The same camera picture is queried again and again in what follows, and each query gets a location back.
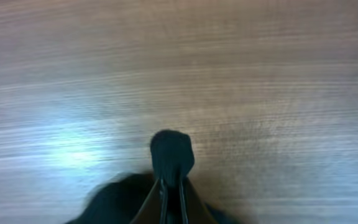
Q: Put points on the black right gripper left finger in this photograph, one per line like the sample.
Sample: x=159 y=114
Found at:
x=154 y=208

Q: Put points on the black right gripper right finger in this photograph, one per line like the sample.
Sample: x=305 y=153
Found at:
x=193 y=209

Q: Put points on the black t-shirt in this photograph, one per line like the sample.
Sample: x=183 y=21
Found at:
x=119 y=202

